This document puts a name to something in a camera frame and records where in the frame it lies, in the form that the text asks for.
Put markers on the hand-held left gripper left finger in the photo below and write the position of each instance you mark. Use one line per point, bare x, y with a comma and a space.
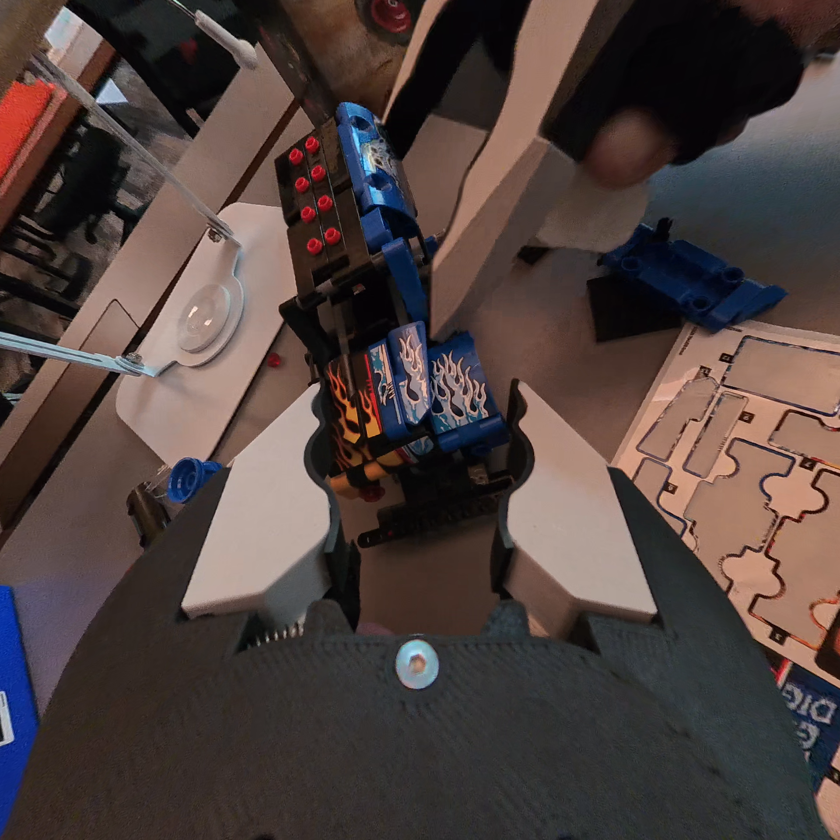
262, 538

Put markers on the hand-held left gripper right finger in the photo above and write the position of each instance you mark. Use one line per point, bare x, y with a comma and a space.
571, 538

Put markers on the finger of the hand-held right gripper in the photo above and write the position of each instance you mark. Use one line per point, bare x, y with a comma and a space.
499, 216
420, 59

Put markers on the blue black toy truck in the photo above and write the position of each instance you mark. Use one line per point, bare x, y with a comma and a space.
328, 216

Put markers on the blue printed toy panel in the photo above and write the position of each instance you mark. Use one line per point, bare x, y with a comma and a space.
689, 282

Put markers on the person's right hand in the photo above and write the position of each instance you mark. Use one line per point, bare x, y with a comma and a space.
630, 151

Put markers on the black toy set box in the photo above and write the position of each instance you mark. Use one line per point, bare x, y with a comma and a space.
341, 59

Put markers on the blue toy wheel rim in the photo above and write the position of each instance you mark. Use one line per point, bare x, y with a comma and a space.
190, 479

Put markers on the white metal stand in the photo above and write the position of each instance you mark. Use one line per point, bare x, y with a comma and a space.
197, 407

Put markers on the white sticker sheet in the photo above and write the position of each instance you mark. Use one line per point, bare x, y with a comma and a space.
722, 492

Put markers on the blue plastic bin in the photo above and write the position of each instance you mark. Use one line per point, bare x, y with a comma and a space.
13, 656

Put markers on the orange red object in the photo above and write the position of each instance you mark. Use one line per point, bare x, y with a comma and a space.
26, 124

